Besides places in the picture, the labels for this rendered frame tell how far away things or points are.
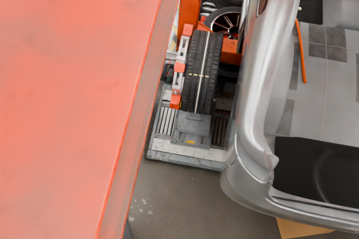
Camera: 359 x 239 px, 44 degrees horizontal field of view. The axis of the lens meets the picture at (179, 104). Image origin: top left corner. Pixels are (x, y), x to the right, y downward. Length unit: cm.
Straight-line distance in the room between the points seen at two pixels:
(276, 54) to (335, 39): 129
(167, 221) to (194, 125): 87
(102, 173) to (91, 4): 27
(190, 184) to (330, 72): 153
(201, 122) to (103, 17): 341
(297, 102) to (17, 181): 297
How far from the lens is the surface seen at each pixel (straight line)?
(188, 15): 366
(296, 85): 343
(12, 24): 69
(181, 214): 391
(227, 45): 400
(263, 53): 262
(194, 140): 404
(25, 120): 59
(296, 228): 405
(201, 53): 327
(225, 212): 396
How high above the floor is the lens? 372
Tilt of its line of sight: 58 degrees down
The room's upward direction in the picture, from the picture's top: 6 degrees clockwise
